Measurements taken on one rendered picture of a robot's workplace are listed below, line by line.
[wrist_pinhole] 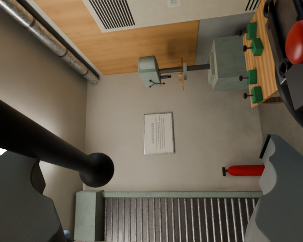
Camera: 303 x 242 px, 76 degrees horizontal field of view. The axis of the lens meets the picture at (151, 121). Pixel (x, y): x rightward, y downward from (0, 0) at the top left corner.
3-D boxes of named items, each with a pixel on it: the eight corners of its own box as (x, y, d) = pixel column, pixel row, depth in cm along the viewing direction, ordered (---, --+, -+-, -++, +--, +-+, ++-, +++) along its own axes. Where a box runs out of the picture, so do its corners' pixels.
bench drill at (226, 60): (264, 54, 254) (145, 66, 278) (288, 21, 194) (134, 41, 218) (269, 88, 245) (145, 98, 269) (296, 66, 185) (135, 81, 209)
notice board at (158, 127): (172, 112, 304) (143, 114, 311) (172, 112, 303) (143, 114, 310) (174, 153, 291) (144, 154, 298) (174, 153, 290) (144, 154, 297)
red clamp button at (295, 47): (292, 40, 16) (278, 42, 16) (314, 8, 13) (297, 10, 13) (302, 71, 15) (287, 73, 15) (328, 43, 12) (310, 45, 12)
